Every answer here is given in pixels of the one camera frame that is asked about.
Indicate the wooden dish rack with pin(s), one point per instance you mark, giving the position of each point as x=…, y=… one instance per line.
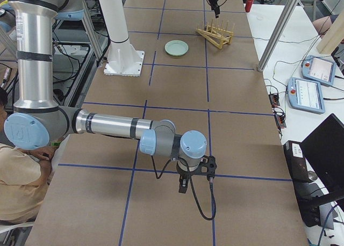
x=217, y=32

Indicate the aluminium frame post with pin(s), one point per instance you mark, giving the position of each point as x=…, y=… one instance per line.
x=276, y=34

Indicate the black computer monitor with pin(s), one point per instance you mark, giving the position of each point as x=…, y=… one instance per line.
x=323, y=149

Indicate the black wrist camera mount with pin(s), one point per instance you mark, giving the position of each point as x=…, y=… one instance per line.
x=207, y=167

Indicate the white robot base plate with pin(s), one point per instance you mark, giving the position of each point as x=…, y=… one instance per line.
x=125, y=64

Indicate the wooden beam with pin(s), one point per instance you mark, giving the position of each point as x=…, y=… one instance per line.
x=333, y=36

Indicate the teach pendant far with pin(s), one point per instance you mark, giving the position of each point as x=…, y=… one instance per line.
x=319, y=69

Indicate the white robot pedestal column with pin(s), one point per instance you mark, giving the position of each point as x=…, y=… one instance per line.
x=114, y=17

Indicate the teach pendant near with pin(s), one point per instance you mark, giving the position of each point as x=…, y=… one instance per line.
x=306, y=95

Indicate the pale green plate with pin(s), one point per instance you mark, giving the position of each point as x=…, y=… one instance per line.
x=176, y=48

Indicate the seated person beige shirt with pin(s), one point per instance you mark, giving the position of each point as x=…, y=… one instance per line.
x=24, y=182

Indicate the teach pendant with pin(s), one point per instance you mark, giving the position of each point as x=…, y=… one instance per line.
x=306, y=95
x=319, y=69

